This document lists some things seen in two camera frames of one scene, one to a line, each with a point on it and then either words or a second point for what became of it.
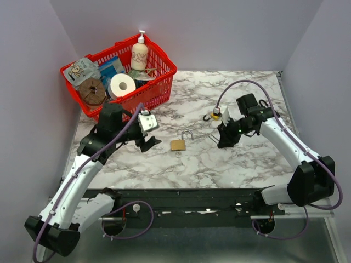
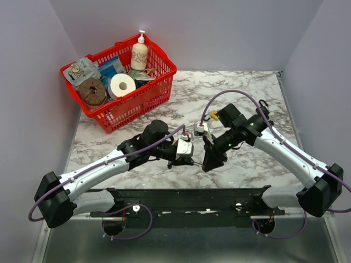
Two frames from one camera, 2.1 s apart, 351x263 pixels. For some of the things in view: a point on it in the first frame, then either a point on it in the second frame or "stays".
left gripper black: (145, 146) to (181, 161)
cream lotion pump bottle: (139, 53) stays
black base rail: (191, 207) stays
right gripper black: (226, 136) to (211, 160)
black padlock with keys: (260, 103) stays
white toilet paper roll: (120, 84) stays
